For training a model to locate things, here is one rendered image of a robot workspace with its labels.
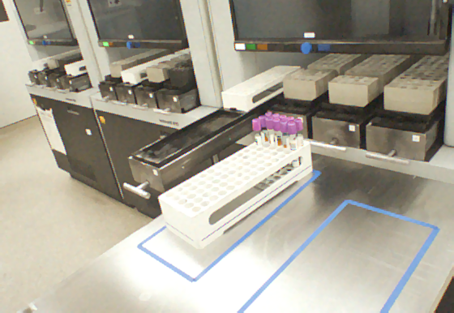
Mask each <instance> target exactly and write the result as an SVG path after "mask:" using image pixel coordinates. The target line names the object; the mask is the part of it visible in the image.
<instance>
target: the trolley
mask: <svg viewBox="0 0 454 313"><path fill-rule="evenodd" d="M311 167H312V172H309V173H308V174H307V175H306V176H305V177H302V178H301V179H300V180H299V181H297V180H296V182H293V183H291V184H290V185H289V186H288V187H286V188H285V189H284V190H282V191H281V192H279V193H277V194H276V195H275V196H274V197H272V198H270V199H269V200H268V201H266V202H265V203H263V204H261V205H260V206H259V207H258V208H256V209H255V210H254V211H252V212H249V214H247V215H246V216H244V218H242V219H240V220H239V221H238V222H237V223H234V224H233V225H231V226H230V227H229V228H228V229H226V230H224V233H223V234H222V235H221V236H219V237H218V238H217V239H214V240H213V241H212V242H210V243H209V244H208V245H207V246H205V247H203V249H196V248H195V247H193V246H192V245H190V244H189V243H187V241H185V240H184V239H181V238H180V237H179V236H177V235H176V234H174V233H172V232H171V231H170V230H169V229H166V223H165V218H164V217H163V213H162V214H161V215H160V216H158V217H157V218H155V219H154V220H152V221H151V222H150V223H148V224H146V225H145V226H144V227H142V228H141V229H138V230H137V231H135V232H134V233H133V234H132V235H129V237H127V238H125V239H124V240H123V241H121V242H119V243H118V244H117V245H116V246H114V247H112V248H110V249H109V250H107V252H106V253H103V254H101V255H100V256H99V257H97V258H96V259H94V260H93V261H91V262H90V263H89V264H86V265H84V266H83V267H82V268H81V269H80V270H78V271H76V272H74V273H73V274H71V276H69V277H67V278H65V280H63V281H61V282H60V283H58V284H57V285H55V286H54V287H53V288H52V289H49V290H47V292H45V293H44V294H42V295H41V296H39V297H38V298H36V299H35V300H34V301H32V302H30V303H29V304H28V305H26V306H25V307H22V308H21V309H19V310H18V311H17V312H16V313H434V312H435V308H436V307H437V306H438V305H439V302H440V299H441V298H442V296H443V294H444V292H445V291H446V288H447V287H448V284H449V282H450V281H451V279H452V277H453V275H454V184H450V183H447V182H441V181H438V180H431V179H428V178H423V177H418V176H416V175H412V174H403V173H400V172H396V171H393V170H390V169H385V168H378V167H374V166H371V165H365V164H362V163H358V162H352V161H347V160H343V159H340V158H336V157H333V156H325V155H321V154H318V153H314V152H312V153H311Z"/></svg>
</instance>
